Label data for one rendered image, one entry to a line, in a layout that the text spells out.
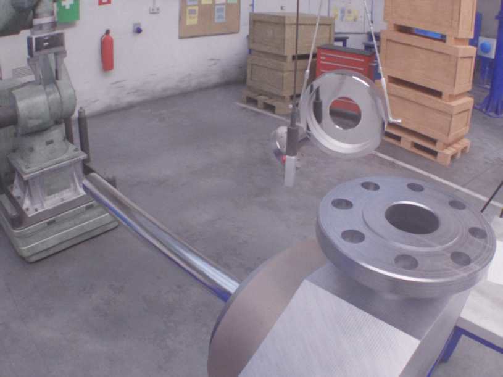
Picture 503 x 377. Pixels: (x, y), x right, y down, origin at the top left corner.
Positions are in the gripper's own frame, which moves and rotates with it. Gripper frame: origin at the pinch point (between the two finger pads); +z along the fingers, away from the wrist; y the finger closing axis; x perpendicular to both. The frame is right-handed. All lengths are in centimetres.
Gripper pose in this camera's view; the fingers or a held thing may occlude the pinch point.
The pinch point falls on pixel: (48, 76)
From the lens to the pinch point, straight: 265.8
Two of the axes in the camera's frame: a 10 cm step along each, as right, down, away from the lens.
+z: -0.2, 9.0, 4.4
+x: 7.2, 3.3, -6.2
